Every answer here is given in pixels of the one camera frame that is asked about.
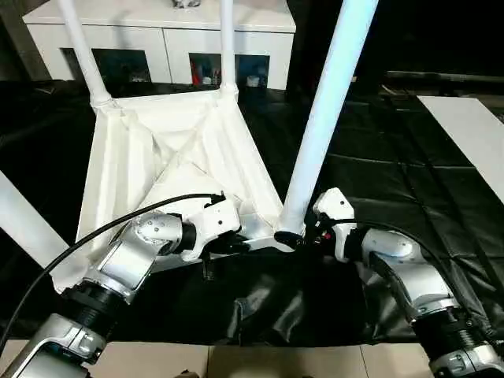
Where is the white plastic table top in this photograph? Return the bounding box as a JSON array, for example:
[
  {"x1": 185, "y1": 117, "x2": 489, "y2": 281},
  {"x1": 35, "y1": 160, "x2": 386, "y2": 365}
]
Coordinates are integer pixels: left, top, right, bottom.
[{"x1": 49, "y1": 84, "x2": 306, "y2": 295}]

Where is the white plastic table leg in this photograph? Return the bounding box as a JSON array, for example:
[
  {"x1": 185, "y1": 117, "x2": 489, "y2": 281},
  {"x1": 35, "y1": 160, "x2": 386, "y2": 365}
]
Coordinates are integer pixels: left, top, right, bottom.
[
  {"x1": 0, "y1": 169, "x2": 71, "y2": 272},
  {"x1": 57, "y1": 0, "x2": 117, "y2": 109},
  {"x1": 277, "y1": 0, "x2": 380, "y2": 235},
  {"x1": 219, "y1": 0, "x2": 240, "y2": 98}
]

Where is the black table mat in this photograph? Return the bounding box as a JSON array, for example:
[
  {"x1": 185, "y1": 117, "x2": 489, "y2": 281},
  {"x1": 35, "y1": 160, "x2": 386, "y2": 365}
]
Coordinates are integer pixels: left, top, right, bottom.
[{"x1": 0, "y1": 78, "x2": 504, "y2": 347}]

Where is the white flat board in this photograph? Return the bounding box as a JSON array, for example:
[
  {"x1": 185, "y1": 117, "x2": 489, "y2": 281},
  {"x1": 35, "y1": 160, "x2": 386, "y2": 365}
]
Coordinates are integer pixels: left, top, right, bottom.
[{"x1": 417, "y1": 95, "x2": 504, "y2": 190}]

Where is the long black bar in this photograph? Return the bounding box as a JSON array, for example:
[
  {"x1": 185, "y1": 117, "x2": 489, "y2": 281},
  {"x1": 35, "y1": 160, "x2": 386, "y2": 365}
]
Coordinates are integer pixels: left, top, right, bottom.
[{"x1": 385, "y1": 70, "x2": 504, "y2": 83}]

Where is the white sideboard cabinet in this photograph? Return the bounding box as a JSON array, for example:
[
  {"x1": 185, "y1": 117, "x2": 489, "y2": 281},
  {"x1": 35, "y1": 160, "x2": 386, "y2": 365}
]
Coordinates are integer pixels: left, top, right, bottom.
[{"x1": 21, "y1": 0, "x2": 297, "y2": 91}]

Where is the grey pleated curtain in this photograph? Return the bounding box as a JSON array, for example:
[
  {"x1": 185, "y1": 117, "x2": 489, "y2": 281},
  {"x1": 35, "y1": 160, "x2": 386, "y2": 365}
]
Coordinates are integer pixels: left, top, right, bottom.
[{"x1": 0, "y1": 19, "x2": 52, "y2": 82}]

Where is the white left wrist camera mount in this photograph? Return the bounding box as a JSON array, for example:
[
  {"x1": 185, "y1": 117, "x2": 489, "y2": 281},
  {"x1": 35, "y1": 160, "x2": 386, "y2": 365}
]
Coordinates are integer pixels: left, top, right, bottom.
[{"x1": 180, "y1": 196, "x2": 242, "y2": 263}]

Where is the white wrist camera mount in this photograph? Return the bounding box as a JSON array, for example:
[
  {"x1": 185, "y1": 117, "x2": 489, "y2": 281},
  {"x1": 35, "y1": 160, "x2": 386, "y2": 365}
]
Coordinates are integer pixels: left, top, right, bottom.
[
  {"x1": 312, "y1": 187, "x2": 358, "y2": 263},
  {"x1": 180, "y1": 196, "x2": 242, "y2": 263}
]

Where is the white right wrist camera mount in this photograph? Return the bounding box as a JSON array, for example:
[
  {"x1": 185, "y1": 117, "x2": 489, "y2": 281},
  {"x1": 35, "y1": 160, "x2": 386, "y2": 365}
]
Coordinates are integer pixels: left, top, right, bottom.
[{"x1": 312, "y1": 187, "x2": 358, "y2": 263}]

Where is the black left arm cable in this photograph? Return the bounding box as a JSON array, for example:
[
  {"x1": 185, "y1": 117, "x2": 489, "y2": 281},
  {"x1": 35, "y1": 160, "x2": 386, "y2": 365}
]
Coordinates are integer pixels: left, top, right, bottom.
[{"x1": 0, "y1": 191, "x2": 228, "y2": 347}]

